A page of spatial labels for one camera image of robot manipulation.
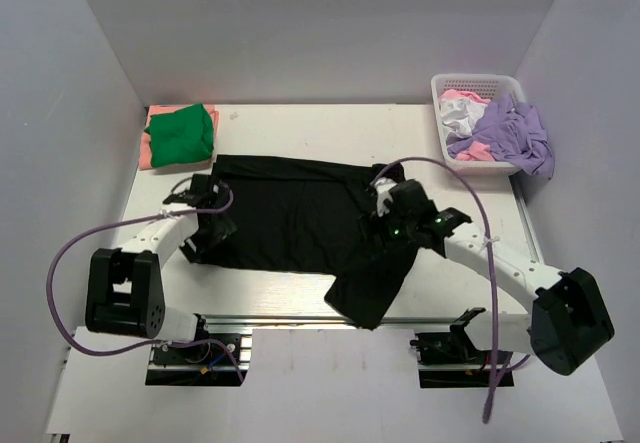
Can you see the black t shirt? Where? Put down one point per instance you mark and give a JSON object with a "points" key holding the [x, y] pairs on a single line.
{"points": [[304, 216]]}

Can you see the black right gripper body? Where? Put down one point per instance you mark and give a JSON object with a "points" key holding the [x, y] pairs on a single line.
{"points": [[393, 226]]}

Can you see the folded salmon pink t shirt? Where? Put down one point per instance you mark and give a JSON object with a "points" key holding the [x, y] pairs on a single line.
{"points": [[145, 152]]}

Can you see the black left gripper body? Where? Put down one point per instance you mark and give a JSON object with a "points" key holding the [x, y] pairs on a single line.
{"points": [[220, 228]]}

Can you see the white plastic laundry basket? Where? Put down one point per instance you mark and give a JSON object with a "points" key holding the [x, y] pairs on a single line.
{"points": [[488, 86]]}

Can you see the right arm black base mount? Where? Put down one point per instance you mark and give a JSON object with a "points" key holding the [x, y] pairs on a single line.
{"points": [[446, 349]]}

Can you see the folded green t shirt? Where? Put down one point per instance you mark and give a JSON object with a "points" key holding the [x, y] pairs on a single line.
{"points": [[181, 137]]}

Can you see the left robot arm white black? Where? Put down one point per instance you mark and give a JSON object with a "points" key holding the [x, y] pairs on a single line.
{"points": [[125, 287]]}

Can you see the white t shirt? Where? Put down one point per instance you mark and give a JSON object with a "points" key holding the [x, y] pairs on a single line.
{"points": [[459, 117]]}

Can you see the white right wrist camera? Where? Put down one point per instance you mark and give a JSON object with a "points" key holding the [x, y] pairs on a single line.
{"points": [[382, 188]]}

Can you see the pink t shirt in basket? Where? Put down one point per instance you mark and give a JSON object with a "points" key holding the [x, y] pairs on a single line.
{"points": [[476, 151]]}

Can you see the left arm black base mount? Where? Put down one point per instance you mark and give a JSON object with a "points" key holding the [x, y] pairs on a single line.
{"points": [[205, 354]]}

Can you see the purple t shirt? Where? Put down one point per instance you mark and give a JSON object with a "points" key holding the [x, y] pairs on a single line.
{"points": [[516, 135]]}

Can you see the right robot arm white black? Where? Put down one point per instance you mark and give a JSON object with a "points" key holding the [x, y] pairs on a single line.
{"points": [[565, 320]]}

